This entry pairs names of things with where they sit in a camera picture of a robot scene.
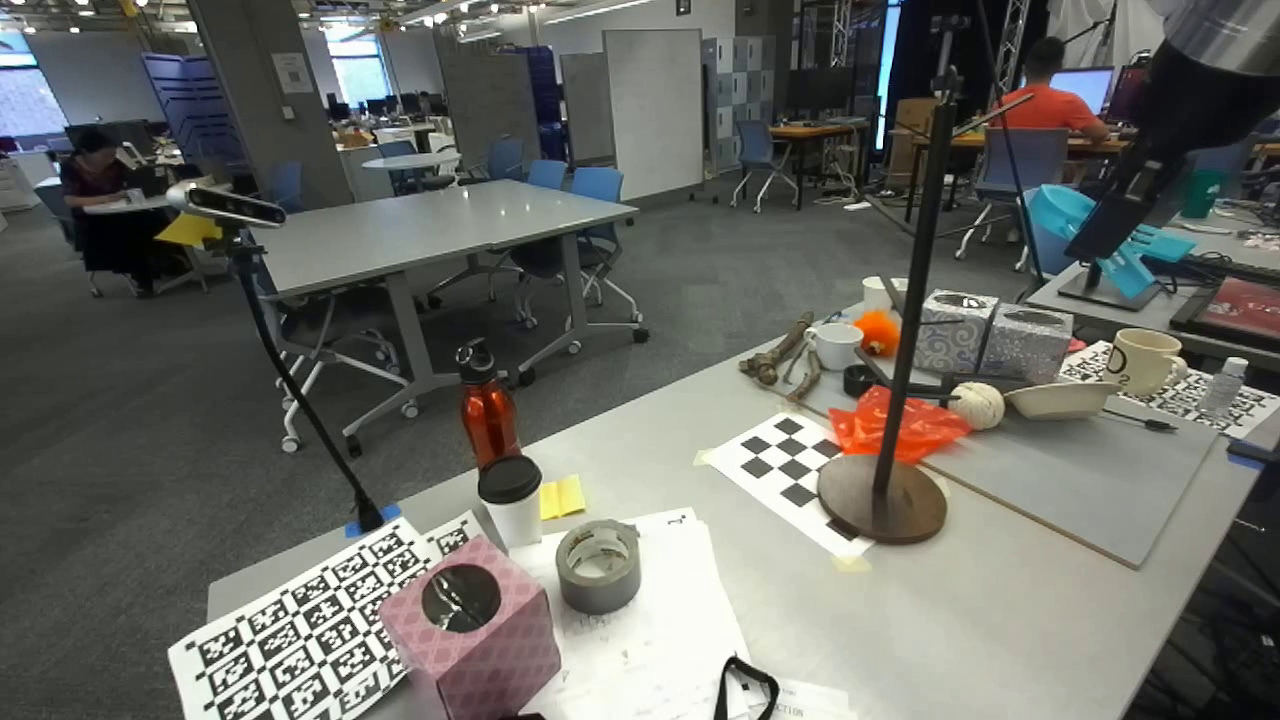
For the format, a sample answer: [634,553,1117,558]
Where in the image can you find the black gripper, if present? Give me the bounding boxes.
[1065,50,1210,266]

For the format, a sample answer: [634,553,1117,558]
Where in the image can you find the blue plastic clamp peg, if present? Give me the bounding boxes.
[1093,219,1199,306]

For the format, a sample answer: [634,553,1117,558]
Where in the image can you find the grey office chair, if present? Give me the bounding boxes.
[952,123,1072,266]

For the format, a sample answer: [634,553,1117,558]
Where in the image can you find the seated person orange shirt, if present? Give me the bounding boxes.
[990,36,1126,151]

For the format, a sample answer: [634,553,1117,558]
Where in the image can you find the laptop screen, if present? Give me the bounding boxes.
[1045,63,1120,120]

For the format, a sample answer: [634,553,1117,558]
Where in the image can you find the grey patterned tissue box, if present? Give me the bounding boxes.
[912,289,999,379]
[981,301,1081,391]

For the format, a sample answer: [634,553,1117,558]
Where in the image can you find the beige ceramic mug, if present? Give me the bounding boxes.
[1104,322,1187,404]

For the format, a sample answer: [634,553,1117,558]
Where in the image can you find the red black flat case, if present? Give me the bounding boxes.
[1168,266,1280,353]

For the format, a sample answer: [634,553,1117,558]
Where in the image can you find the beige flat scoop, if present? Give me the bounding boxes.
[999,376,1126,422]

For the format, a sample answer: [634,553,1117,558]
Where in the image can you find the small white bottle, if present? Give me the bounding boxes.
[1204,353,1253,421]

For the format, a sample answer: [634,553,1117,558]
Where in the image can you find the white ball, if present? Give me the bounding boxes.
[943,376,1013,434]

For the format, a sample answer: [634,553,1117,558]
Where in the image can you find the white paper cup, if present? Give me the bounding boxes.
[804,315,866,376]
[857,273,899,315]

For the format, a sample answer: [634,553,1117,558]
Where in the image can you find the orange plush toy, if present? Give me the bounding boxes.
[850,305,909,358]

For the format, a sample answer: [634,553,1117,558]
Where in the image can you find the grey flat mat board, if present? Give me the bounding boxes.
[794,357,1229,573]

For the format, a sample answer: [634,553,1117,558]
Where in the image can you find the black dumbbell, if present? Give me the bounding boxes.
[840,358,897,404]

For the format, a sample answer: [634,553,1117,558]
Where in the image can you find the orange plastic bag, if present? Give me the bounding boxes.
[825,384,975,467]

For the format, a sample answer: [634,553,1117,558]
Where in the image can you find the brown wooden table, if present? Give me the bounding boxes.
[761,116,871,214]

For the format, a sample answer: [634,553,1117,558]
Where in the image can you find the thin brown wooden stick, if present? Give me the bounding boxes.
[780,347,833,409]

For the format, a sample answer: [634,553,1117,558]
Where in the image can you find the gnarled brown wooden stick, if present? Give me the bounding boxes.
[736,311,821,391]

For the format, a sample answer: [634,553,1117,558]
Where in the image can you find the black white checkerboard sheet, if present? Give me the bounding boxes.
[696,409,871,564]

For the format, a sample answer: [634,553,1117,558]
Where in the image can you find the white rolling whiteboard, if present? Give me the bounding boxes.
[599,25,706,202]

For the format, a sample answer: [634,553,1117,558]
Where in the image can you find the yellow sticky note pad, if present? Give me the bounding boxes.
[533,471,591,522]

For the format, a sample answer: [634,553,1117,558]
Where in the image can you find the white printed paper sheet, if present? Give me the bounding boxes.
[507,504,752,720]

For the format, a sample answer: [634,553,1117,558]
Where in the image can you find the grey tape roll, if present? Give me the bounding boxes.
[551,517,647,621]

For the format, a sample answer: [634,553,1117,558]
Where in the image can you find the red water bottle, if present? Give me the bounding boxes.
[457,336,523,471]

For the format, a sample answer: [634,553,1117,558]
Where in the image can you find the white cup black lid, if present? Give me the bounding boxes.
[470,450,549,555]

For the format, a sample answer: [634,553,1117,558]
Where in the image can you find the grey office table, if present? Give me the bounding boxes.
[242,174,643,458]

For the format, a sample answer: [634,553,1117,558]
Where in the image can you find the pink tissue box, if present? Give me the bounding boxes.
[375,534,565,720]

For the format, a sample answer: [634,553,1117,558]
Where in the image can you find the black white tag sheet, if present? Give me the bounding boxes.
[165,510,493,720]

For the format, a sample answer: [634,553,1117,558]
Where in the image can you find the seated person dark clothes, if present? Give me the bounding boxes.
[57,120,182,296]

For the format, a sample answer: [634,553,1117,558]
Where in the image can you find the black lanyard strap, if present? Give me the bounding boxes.
[706,650,785,720]

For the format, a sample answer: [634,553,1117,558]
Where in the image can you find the black camera on pole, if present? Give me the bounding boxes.
[165,180,403,540]

